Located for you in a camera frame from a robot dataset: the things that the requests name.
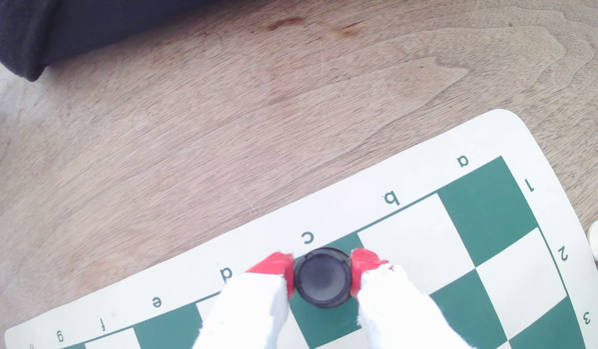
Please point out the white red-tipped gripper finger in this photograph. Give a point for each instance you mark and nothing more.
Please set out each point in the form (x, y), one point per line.
(250, 310)
(400, 310)

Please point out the black chess pawn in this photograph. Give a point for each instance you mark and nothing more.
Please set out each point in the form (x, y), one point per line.
(323, 278)

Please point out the green white chess board mat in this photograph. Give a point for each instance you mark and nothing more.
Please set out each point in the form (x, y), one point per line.
(488, 213)

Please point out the dark navy fleece cloth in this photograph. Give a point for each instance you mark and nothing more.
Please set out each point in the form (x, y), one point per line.
(61, 29)

